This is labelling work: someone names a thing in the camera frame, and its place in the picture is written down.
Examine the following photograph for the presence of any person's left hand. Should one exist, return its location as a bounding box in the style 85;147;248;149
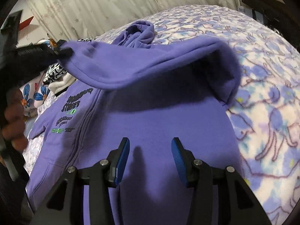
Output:
1;87;28;152

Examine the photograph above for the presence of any purple zip hoodie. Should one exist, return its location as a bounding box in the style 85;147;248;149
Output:
27;26;241;224

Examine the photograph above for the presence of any cream folded garment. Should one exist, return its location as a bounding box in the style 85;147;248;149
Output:
48;73;76;94

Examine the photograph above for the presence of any red wall shelf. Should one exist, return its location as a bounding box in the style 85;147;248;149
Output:
18;16;34;31

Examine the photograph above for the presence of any cream patterned curtain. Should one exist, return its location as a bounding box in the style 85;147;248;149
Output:
25;0;240;40

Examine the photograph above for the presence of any black white patterned garment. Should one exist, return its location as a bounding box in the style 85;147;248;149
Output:
42;37;95;86

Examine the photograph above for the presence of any blue flower pillow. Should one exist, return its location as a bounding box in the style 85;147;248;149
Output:
20;71;50;112

